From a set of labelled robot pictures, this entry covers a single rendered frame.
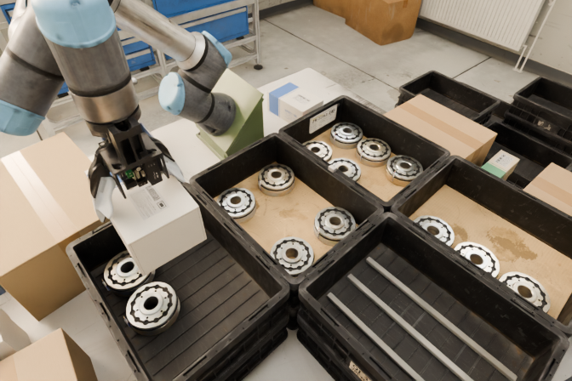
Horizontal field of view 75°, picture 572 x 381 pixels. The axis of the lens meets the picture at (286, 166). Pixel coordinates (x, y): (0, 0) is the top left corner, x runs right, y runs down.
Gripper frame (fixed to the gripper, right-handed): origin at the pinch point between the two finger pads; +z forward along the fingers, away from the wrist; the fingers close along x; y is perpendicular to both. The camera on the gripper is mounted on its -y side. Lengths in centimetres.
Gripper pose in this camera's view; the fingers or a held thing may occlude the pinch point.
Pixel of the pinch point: (143, 198)
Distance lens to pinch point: 69.7
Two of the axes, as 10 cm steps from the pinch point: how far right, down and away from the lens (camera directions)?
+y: 6.3, 5.4, -5.6
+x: 7.8, -4.3, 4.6
